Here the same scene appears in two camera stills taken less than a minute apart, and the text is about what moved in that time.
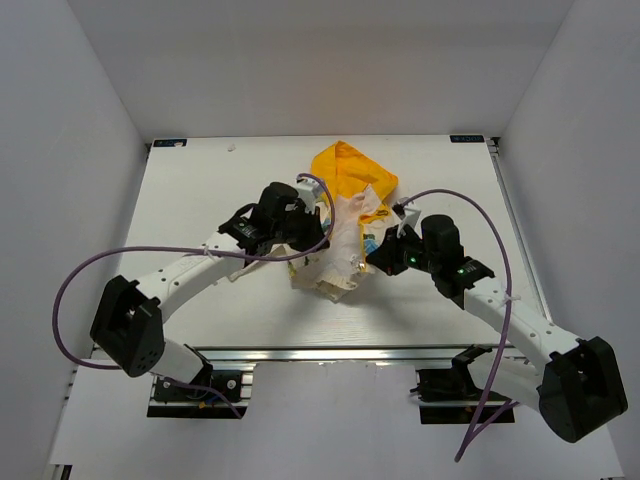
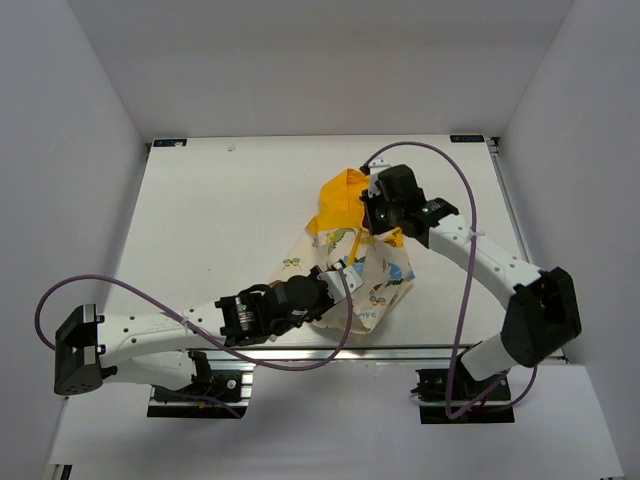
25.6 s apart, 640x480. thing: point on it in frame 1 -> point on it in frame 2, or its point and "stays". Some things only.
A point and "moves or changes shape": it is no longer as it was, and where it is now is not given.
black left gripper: [315, 237] -> [328, 300]
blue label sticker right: [466, 138] stays
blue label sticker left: [170, 143] stays
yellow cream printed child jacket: [357, 184] moves or changes shape
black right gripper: [386, 256] -> [375, 226]
